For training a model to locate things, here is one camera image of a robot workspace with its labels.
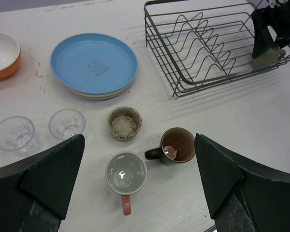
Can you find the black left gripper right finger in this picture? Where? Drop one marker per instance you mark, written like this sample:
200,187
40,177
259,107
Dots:
242,195

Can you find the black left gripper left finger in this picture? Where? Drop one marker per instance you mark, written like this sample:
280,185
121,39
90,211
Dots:
35,192

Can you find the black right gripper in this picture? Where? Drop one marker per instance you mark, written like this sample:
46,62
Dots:
271,27

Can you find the grey green mug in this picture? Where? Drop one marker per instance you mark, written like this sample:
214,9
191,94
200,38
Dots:
271,55

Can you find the clear glass tumbler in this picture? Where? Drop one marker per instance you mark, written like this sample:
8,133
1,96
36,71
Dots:
66,123
18,135

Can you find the black mug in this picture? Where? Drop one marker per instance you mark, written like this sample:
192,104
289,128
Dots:
176,147

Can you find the pink mug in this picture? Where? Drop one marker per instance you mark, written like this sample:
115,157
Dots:
126,174

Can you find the purple plate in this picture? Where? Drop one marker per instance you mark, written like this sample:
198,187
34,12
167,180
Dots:
100,97

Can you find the speckled ceramic cup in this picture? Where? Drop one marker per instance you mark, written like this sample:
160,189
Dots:
124,123

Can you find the tan yellow plate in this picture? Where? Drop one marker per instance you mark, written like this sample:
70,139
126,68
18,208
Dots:
130,83

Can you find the blue plate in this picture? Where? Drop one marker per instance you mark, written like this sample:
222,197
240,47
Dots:
93,63

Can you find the orange bowl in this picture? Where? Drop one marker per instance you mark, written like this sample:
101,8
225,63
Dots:
10,55

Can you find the dark wire dish rack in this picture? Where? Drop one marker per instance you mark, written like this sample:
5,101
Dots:
200,44

